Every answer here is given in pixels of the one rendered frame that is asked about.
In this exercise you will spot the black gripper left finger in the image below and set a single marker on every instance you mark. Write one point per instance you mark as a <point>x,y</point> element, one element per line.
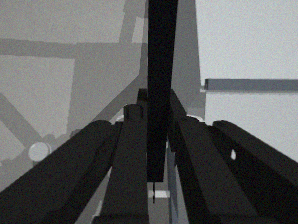
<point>58,188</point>

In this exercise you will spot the light grey cylinder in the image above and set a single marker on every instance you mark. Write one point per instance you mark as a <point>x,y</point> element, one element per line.
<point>40,150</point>

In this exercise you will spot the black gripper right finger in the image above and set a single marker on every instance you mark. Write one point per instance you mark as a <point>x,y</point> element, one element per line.
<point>262,177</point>

